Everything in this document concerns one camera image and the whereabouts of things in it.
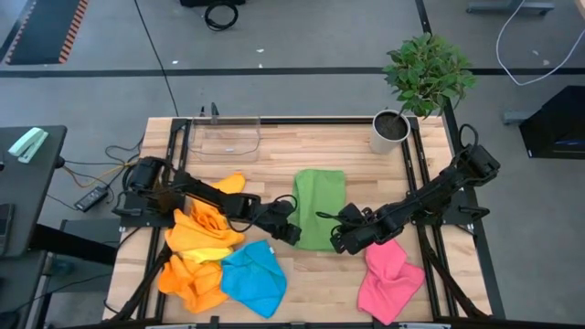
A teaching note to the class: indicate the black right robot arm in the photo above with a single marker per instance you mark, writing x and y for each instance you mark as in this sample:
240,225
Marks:
429,192

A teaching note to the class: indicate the black power adapter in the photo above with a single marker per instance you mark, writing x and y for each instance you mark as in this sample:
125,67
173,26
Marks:
91,198

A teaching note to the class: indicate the grey desk foot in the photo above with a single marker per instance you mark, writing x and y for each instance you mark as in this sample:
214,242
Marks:
503,7

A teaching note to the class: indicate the black equipment base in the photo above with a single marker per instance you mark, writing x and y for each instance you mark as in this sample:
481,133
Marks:
212,2

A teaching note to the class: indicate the pink microfiber towel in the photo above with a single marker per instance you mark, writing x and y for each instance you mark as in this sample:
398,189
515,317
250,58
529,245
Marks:
390,283

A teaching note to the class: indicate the black cabinet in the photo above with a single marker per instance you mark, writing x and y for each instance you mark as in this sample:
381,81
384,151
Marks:
557,119

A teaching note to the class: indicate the black orange-edged floor mat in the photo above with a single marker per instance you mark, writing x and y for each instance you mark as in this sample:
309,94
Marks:
41,27

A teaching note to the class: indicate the white plant pot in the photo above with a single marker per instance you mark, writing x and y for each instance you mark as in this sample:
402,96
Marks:
380,144

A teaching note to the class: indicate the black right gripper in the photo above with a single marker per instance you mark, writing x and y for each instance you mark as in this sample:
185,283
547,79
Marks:
361,226

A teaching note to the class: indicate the blue microfiber towel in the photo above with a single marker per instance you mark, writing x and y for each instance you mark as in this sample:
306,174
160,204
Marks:
253,279

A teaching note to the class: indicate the mint green stapler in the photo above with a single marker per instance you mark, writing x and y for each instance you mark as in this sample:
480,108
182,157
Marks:
27,144

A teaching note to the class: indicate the clear plastic bin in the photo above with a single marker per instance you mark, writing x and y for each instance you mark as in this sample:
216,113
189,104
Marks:
224,137

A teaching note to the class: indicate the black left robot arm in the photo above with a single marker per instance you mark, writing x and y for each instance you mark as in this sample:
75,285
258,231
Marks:
205,192

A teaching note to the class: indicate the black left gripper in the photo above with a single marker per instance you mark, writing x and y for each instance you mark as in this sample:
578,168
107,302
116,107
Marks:
281,217

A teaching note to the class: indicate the golden orange microfiber towel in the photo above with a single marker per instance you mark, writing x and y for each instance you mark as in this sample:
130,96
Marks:
233,183

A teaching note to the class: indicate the green microfiber towel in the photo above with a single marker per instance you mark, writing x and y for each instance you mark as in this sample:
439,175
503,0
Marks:
320,196

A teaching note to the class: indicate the green leafy plant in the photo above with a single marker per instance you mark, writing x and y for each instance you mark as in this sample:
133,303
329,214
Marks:
427,73

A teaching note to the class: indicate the yellow microfiber towel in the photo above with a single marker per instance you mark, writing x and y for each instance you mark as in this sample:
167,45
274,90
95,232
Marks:
205,254

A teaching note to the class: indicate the black aluminium table frame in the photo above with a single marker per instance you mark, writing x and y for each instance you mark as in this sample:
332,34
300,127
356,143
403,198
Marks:
320,121

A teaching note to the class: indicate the black side desk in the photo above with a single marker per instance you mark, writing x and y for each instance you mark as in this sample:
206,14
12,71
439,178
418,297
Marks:
27,192

